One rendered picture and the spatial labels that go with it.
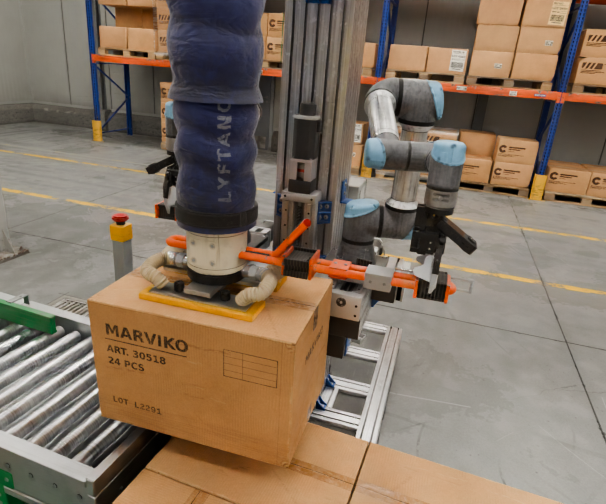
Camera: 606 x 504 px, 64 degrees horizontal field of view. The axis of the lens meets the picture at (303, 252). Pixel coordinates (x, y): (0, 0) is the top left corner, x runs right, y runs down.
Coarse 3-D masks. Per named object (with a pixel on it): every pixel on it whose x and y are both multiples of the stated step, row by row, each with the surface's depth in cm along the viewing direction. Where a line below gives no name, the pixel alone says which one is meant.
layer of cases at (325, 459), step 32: (192, 448) 152; (320, 448) 156; (352, 448) 158; (384, 448) 159; (160, 480) 140; (192, 480) 141; (224, 480) 142; (256, 480) 143; (288, 480) 144; (320, 480) 144; (352, 480) 145; (384, 480) 146; (416, 480) 147; (448, 480) 148; (480, 480) 149
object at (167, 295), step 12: (156, 288) 135; (168, 288) 135; (180, 288) 133; (156, 300) 132; (168, 300) 131; (180, 300) 130; (192, 300) 130; (204, 300) 130; (216, 300) 130; (228, 300) 130; (216, 312) 127; (228, 312) 126; (240, 312) 126; (252, 312) 126
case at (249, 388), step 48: (144, 288) 140; (240, 288) 143; (288, 288) 145; (96, 336) 135; (144, 336) 130; (192, 336) 125; (240, 336) 121; (288, 336) 120; (144, 384) 136; (192, 384) 131; (240, 384) 126; (288, 384) 122; (192, 432) 138; (240, 432) 132; (288, 432) 127
